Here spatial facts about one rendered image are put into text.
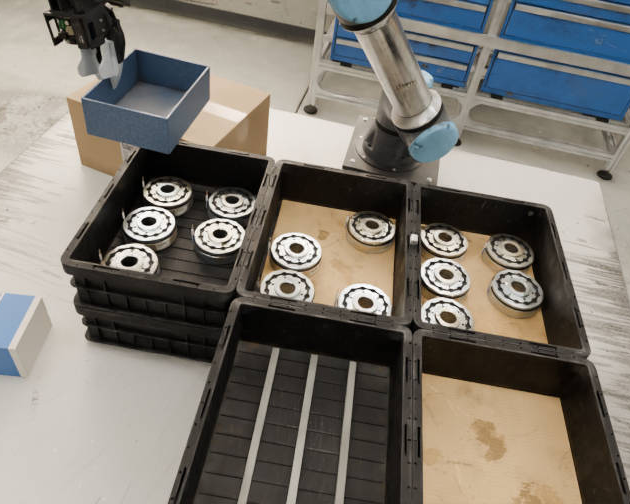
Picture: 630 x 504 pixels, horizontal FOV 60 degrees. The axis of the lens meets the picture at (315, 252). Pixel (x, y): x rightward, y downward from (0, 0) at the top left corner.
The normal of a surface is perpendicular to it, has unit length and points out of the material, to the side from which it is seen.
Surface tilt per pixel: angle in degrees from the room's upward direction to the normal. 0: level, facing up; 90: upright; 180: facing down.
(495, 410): 0
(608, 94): 90
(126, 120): 90
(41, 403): 0
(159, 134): 90
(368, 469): 0
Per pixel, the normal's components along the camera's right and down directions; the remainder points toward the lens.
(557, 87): -0.22, 0.67
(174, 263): 0.11, -0.70
